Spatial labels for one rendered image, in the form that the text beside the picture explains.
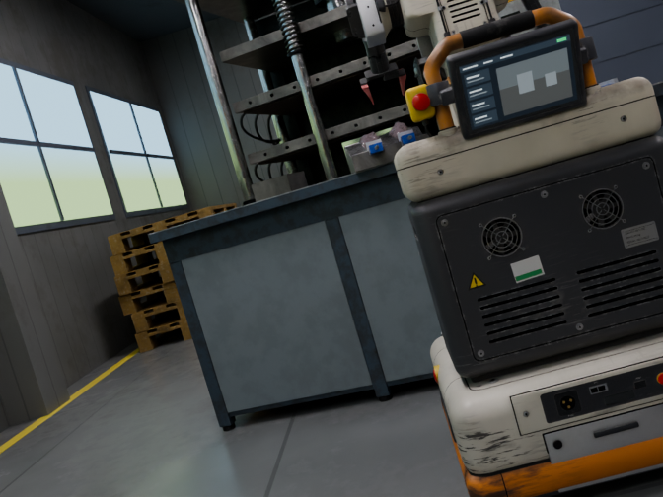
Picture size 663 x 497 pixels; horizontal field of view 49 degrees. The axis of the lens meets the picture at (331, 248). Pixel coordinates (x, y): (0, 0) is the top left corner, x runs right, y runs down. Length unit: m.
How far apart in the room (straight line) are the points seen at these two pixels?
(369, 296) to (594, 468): 1.17
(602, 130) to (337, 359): 1.39
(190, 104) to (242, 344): 6.99
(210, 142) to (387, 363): 7.10
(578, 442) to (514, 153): 0.60
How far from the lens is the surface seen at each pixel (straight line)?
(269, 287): 2.64
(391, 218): 2.47
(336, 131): 3.36
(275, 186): 2.74
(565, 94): 1.56
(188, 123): 9.51
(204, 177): 9.44
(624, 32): 9.77
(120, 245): 5.66
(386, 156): 2.40
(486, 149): 1.54
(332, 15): 3.44
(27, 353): 4.46
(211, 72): 3.52
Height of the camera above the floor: 0.76
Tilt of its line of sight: 4 degrees down
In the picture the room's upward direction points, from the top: 16 degrees counter-clockwise
